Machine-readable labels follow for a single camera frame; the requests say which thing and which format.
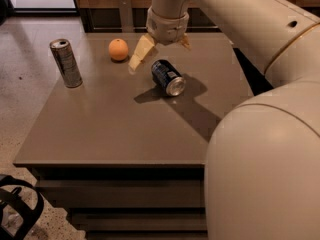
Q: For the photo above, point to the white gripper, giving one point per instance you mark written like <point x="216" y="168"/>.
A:
<point x="165" y="29"/>

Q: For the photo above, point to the blue pepsi can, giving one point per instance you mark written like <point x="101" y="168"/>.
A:
<point x="168" y="78"/>

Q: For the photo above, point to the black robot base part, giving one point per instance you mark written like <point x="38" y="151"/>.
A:
<point x="9" y="195"/>

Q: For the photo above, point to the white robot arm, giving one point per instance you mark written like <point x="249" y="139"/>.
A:
<point x="262" y="172"/>

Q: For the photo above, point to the silver tall energy drink can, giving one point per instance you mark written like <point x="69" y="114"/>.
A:
<point x="66" y="62"/>

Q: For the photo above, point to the orange fruit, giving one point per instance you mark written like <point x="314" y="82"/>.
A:
<point x="118" y="49"/>

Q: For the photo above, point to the grey drawer cabinet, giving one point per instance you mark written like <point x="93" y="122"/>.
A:
<point x="125" y="161"/>

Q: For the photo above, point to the left metal bracket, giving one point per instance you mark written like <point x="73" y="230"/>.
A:
<point x="126" y="16"/>

